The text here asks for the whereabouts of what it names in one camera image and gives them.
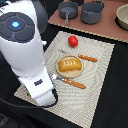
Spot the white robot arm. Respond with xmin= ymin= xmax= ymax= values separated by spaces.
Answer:
xmin=0 ymin=0 xmax=58 ymax=108

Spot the small grey saucepan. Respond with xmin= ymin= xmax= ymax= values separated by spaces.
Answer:
xmin=58 ymin=1 xmax=78 ymax=23

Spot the fork with wooden handle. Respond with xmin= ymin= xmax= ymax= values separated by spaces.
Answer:
xmin=50 ymin=74 xmax=86 ymax=89

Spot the large grey pot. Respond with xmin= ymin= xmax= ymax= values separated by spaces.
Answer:
xmin=80 ymin=0 xmax=104 ymax=24

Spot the golden bread loaf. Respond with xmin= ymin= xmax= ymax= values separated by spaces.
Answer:
xmin=58 ymin=59 xmax=81 ymax=72

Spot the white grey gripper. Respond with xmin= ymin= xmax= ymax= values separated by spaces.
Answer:
xmin=19 ymin=68 xmax=55 ymax=106

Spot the knife with wooden handle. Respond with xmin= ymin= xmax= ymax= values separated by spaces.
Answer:
xmin=57 ymin=49 xmax=98 ymax=62

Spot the red tomato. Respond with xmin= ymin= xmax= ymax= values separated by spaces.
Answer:
xmin=68 ymin=36 xmax=78 ymax=47

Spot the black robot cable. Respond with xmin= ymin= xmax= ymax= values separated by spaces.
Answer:
xmin=0 ymin=87 xmax=60 ymax=110

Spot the beige woven placemat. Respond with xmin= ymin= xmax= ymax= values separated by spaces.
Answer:
xmin=13 ymin=30 xmax=116 ymax=128

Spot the beige bowl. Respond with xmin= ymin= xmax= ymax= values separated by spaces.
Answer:
xmin=116 ymin=4 xmax=128 ymax=30

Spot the pink wooden board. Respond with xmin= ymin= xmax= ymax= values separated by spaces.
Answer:
xmin=48 ymin=0 xmax=128 ymax=43

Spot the round beige plate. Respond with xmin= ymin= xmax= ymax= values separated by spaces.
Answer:
xmin=56 ymin=55 xmax=83 ymax=78

